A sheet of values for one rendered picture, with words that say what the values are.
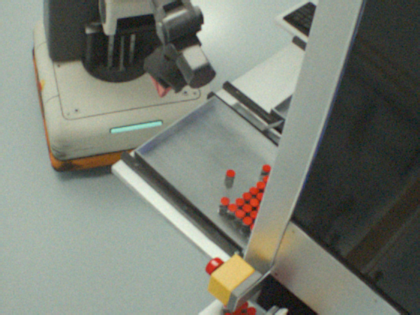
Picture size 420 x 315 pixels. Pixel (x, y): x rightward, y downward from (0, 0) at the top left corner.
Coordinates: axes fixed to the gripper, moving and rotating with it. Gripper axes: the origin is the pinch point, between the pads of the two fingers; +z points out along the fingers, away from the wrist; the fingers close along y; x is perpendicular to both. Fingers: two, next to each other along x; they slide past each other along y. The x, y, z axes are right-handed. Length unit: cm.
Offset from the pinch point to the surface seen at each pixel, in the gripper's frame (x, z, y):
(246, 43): 124, 114, -49
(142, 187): -9.0, 19.3, 8.1
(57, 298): -18, 111, -7
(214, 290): -20.9, 4.4, 38.4
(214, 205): -0.3, 16.9, 21.9
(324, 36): -13, -58, 30
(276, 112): 28.7, 14.2, 13.7
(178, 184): -2.3, 18.3, 12.8
